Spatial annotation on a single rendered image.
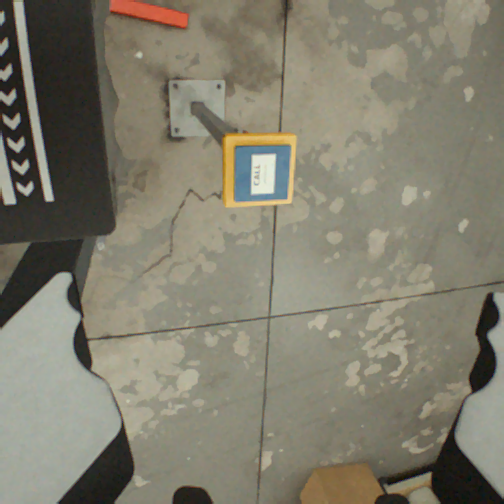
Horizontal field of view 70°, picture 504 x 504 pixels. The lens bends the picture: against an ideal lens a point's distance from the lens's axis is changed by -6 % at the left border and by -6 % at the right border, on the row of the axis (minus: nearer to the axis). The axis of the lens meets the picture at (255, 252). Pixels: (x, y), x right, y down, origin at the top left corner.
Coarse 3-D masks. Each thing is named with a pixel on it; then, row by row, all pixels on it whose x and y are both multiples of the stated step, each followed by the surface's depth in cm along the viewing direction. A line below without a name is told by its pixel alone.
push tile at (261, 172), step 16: (240, 160) 64; (256, 160) 65; (272, 160) 65; (288, 160) 66; (240, 176) 65; (256, 176) 66; (272, 176) 67; (288, 176) 68; (240, 192) 67; (256, 192) 67; (272, 192) 68
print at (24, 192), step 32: (0, 32) 48; (0, 64) 50; (32, 64) 51; (0, 96) 52; (32, 96) 53; (0, 128) 54; (32, 128) 55; (0, 160) 56; (32, 160) 57; (0, 192) 58; (32, 192) 59
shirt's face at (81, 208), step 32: (0, 0) 46; (32, 0) 47; (64, 0) 49; (32, 32) 49; (64, 32) 51; (64, 64) 52; (64, 96) 54; (64, 128) 56; (96, 128) 58; (64, 160) 59; (96, 160) 60; (64, 192) 61; (96, 192) 62; (0, 224) 60; (32, 224) 62; (64, 224) 63; (96, 224) 65
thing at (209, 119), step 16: (176, 80) 142; (192, 80) 143; (208, 80) 145; (176, 96) 144; (192, 96) 146; (208, 96) 147; (224, 96) 149; (176, 112) 147; (208, 112) 124; (224, 112) 152; (192, 128) 152; (208, 128) 111; (224, 128) 96; (224, 144) 64; (240, 144) 65; (256, 144) 65; (272, 144) 66; (288, 144) 67; (224, 160) 65; (224, 176) 67; (224, 192) 68; (288, 192) 71
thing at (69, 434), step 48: (48, 288) 10; (0, 336) 9; (48, 336) 9; (0, 384) 7; (48, 384) 7; (96, 384) 7; (0, 432) 6; (48, 432) 6; (96, 432) 6; (0, 480) 5; (48, 480) 6; (96, 480) 6
